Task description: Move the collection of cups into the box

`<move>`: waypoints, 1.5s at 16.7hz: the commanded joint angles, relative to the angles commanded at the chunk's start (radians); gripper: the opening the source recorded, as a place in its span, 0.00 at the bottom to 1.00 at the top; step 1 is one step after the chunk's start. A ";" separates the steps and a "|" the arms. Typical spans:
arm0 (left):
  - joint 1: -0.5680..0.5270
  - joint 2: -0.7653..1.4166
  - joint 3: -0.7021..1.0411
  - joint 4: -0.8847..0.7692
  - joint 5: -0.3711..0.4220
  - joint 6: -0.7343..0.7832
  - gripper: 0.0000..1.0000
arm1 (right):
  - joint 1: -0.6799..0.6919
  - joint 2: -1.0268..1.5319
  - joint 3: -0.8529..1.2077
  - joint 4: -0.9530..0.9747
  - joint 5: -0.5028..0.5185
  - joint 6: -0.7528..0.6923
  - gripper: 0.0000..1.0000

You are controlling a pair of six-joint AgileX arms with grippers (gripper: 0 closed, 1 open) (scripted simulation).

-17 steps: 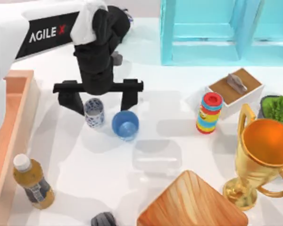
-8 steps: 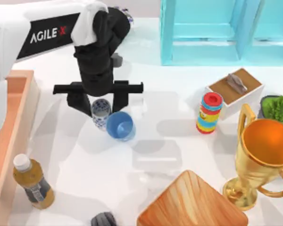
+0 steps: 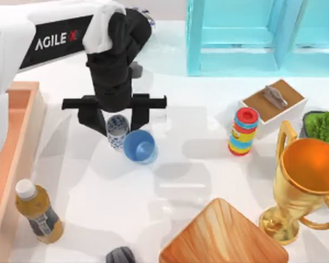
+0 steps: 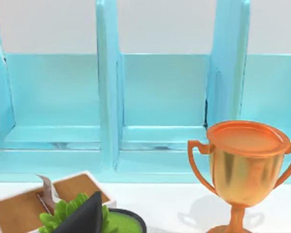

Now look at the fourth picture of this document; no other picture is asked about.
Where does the green plant in black pot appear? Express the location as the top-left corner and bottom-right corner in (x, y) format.
(38, 193), (147, 233)

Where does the gold and copper trophy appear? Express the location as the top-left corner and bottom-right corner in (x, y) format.
(187, 120), (291, 233)

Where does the light blue rack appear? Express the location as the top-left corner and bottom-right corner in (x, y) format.
(0, 0), (291, 184)

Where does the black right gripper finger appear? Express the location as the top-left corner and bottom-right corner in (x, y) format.
(52, 191), (104, 233)

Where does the white and wooden box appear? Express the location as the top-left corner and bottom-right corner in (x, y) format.
(0, 170), (118, 233)

